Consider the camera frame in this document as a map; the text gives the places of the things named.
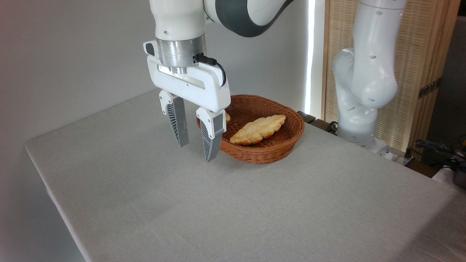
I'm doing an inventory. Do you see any grey tablecloth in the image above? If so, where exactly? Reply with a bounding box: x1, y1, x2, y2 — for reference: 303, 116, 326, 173
25, 87, 466, 262

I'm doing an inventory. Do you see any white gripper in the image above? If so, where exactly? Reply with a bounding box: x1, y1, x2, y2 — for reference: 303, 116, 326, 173
143, 40, 231, 163

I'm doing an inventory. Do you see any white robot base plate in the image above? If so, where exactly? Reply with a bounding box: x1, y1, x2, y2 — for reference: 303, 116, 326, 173
364, 138, 415, 166

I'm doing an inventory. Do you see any brown woven wicker basket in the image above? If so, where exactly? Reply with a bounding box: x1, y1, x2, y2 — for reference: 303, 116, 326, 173
196, 95, 305, 165

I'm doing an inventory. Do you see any long braided bread loaf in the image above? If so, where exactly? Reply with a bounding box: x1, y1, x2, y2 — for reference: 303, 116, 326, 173
230, 115, 287, 146

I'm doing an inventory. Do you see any black cable bundle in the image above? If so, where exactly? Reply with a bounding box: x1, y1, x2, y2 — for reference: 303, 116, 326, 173
414, 135, 466, 168

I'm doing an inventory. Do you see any black metal screen hinge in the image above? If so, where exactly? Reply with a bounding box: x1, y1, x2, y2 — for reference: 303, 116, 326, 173
418, 78, 442, 99

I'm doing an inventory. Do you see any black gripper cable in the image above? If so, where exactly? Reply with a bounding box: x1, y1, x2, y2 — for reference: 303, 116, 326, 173
194, 53, 227, 87

